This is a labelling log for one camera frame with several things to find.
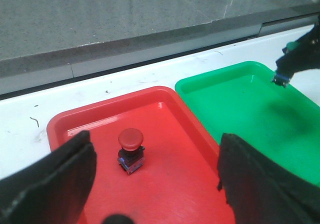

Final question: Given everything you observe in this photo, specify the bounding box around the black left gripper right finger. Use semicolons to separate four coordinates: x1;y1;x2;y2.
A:
217;133;320;224

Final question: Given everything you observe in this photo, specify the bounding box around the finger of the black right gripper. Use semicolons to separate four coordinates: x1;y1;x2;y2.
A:
283;21;320;76

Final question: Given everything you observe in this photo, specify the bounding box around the red mushroom push button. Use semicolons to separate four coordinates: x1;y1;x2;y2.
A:
117;128;145;175

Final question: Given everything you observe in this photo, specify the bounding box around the green mushroom push button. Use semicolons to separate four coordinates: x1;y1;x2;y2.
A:
271;41;300;88

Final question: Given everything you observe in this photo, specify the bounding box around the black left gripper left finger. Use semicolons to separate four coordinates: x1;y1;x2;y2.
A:
0;130;97;224

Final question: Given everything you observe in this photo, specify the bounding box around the grey stone platform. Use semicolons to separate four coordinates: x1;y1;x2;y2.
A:
0;0;320;78

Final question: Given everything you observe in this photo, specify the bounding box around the green plastic tray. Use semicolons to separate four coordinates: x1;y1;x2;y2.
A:
174;61;320;185

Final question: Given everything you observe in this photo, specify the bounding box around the red plastic tray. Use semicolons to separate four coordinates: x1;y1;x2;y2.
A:
47;86;235;224

